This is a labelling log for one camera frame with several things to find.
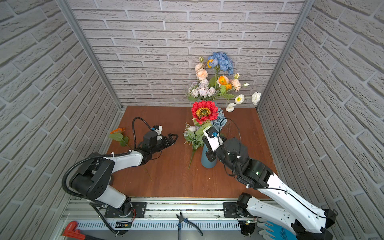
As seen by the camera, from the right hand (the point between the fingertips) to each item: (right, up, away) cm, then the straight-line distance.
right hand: (205, 136), depth 63 cm
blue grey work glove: (+35, -46, +5) cm, 58 cm away
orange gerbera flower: (-57, -2, +34) cm, 67 cm away
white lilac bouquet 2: (-5, -3, +32) cm, 32 cm away
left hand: (-18, -2, +27) cm, 32 cm away
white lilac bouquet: (-2, +24, +22) cm, 33 cm away
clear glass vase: (-3, +19, +24) cm, 31 cm away
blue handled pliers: (-11, -40, +7) cm, 43 cm away
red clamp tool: (-62, -44, +4) cm, 76 cm away
